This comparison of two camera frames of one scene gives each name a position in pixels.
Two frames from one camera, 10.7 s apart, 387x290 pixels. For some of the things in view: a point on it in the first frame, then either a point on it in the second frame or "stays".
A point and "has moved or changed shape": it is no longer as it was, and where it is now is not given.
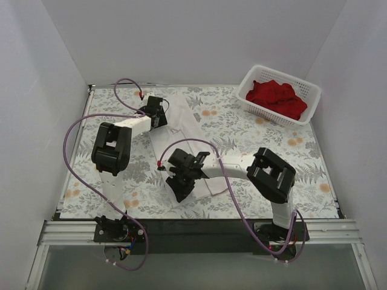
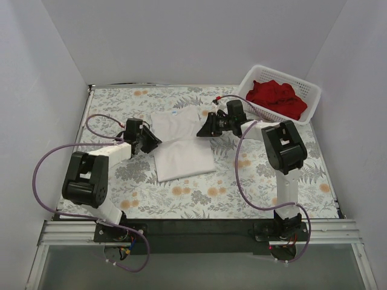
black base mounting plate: (200, 236) stays
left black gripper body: (159, 117) to (145, 138)
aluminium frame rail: (323, 232) stays
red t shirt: (282, 99) stays
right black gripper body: (184, 182) to (213, 124)
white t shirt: (185, 129) has moved or changed shape
